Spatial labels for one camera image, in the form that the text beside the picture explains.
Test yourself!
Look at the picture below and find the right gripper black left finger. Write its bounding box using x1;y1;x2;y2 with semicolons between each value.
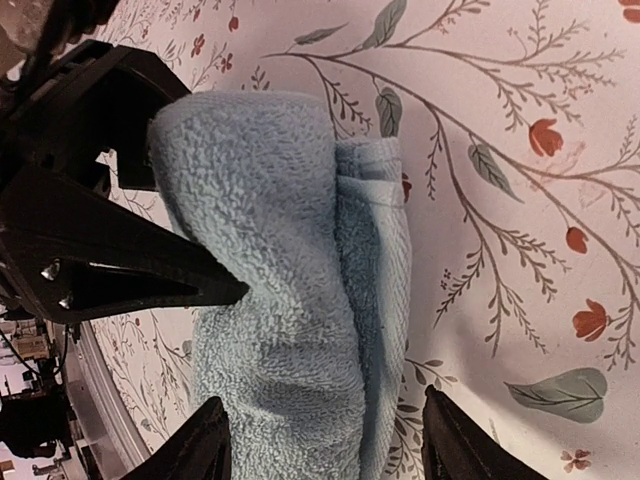
122;397;231;480

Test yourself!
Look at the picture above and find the aluminium front rail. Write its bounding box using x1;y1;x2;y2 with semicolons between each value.
63;322;150;479

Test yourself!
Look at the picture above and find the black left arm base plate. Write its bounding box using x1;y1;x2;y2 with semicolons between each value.
1;395;73;459

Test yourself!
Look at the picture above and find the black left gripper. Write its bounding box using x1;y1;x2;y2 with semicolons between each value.
1;1;248;325

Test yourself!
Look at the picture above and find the light blue towel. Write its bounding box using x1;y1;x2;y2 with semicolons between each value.
148;91;411;479

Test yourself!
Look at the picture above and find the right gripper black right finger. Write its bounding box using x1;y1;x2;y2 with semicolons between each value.
421;385;544;480

